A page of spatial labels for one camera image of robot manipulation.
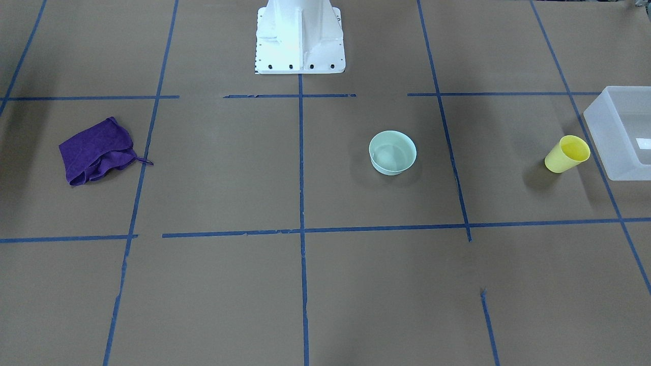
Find purple microfiber cloth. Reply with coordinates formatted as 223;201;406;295
58;116;154;186

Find yellow plastic cup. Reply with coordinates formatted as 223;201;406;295
544;135;591;174

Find mint green bowl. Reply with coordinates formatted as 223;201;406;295
368;130;417;176

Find translucent white plastic bin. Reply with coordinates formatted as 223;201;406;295
583;86;650;181

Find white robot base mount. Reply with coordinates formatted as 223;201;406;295
254;1;346;75

